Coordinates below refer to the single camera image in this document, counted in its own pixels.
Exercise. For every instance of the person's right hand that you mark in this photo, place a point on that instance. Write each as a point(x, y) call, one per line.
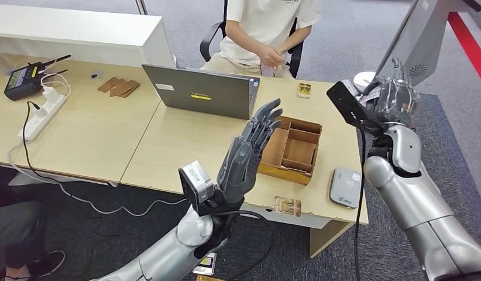
point(269, 58)

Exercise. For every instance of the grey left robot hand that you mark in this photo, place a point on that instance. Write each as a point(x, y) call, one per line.
point(238, 166)

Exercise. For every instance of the person's left hand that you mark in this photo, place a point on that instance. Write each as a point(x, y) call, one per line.
point(284, 51)

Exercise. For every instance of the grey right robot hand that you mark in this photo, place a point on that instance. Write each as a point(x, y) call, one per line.
point(399, 101)

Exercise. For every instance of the white ID card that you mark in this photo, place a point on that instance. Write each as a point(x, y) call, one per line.
point(370, 99)

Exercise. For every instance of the small gold key card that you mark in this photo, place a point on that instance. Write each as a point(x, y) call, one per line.
point(303, 90)

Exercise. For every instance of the wooden compartment box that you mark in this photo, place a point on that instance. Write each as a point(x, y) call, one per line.
point(298, 151)

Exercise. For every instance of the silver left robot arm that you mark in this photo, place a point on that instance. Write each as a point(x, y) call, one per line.
point(174, 252)

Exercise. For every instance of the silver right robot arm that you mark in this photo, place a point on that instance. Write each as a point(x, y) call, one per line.
point(411, 194)

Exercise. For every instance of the gold patterned card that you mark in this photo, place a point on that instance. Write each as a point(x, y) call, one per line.
point(288, 206)

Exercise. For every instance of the grey card reader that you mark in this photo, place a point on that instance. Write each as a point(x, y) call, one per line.
point(345, 188)

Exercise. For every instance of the white and black floor card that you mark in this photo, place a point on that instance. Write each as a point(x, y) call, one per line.
point(205, 265)

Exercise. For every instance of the gold floor card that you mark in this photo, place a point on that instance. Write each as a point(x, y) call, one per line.
point(207, 278)

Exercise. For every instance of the seated person in dark trousers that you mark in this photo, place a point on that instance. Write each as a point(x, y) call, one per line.
point(15, 225)

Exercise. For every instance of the white round object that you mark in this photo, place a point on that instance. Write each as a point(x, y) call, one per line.
point(362, 79)

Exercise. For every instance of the black office chair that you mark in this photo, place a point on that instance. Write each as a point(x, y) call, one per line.
point(207, 40)

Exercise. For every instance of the grey monitor with stand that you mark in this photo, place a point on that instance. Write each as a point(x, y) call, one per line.
point(422, 38)

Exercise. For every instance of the grey laptop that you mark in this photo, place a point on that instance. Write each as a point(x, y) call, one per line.
point(194, 91)

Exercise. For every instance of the brown wooden piece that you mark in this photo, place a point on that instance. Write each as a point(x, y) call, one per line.
point(106, 84)
point(120, 88)
point(132, 87)

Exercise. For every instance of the metal pole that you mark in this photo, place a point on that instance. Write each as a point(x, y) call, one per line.
point(141, 6)

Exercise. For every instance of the round desk grommet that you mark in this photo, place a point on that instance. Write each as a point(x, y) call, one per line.
point(96, 75)

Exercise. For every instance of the white counter cabinet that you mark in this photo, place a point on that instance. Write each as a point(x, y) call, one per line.
point(77, 35)

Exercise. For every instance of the white usb charger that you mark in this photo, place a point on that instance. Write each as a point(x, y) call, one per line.
point(50, 94)

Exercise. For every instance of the white power strip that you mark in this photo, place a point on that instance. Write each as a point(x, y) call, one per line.
point(39, 122)

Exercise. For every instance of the white power plug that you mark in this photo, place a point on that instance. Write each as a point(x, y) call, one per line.
point(41, 111)

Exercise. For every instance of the black handheld controller with antennas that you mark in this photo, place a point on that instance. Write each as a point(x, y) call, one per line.
point(19, 79)

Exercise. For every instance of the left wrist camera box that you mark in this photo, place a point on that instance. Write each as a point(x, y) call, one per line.
point(198, 180)

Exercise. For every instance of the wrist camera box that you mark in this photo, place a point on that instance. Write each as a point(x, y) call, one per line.
point(198, 180)
point(345, 101)

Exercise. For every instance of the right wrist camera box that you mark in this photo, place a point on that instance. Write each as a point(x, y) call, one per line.
point(345, 101)

